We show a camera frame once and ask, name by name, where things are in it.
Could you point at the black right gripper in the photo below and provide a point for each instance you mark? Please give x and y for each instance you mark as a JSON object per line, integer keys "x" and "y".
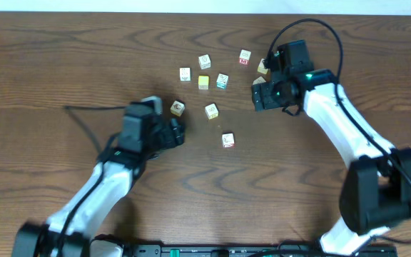
{"x": 264, "y": 92}

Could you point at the white circle-print wooden block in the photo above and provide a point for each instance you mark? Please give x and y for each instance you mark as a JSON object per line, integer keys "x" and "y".
{"x": 204, "y": 61}

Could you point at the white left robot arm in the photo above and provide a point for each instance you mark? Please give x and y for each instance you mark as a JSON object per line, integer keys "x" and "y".
{"x": 69, "y": 232}

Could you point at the white red-print wooden block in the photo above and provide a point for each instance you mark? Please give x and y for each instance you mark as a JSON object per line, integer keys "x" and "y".
{"x": 185, "y": 74}

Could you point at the yellow topped wooden block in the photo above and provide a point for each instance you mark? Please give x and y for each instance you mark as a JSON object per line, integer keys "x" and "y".
{"x": 203, "y": 82}

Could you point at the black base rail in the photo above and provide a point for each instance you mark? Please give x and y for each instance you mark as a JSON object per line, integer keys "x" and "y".
{"x": 101, "y": 248}

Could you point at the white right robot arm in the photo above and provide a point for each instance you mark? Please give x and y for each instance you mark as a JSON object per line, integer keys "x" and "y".
{"x": 376, "y": 194}

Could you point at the yellow sided wooden block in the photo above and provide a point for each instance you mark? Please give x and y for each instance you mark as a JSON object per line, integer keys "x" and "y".
{"x": 211, "y": 111}

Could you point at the red M wooden block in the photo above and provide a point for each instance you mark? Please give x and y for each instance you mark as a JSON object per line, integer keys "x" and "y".
{"x": 244, "y": 57}

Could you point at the pale yellow wooden block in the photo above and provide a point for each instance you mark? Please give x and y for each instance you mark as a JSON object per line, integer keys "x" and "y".
{"x": 261, "y": 67}

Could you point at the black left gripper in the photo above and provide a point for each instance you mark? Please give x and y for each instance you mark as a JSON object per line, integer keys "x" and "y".
{"x": 168, "y": 128}

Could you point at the green lettered wooden block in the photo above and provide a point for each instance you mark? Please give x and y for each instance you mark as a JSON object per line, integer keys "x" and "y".
{"x": 222, "y": 81}

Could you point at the acorn picture wooden block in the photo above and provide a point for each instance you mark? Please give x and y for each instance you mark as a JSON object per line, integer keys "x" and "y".
{"x": 177, "y": 108}

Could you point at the red printed wooden block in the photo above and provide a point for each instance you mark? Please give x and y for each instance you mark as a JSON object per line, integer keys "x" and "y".
{"x": 228, "y": 140}

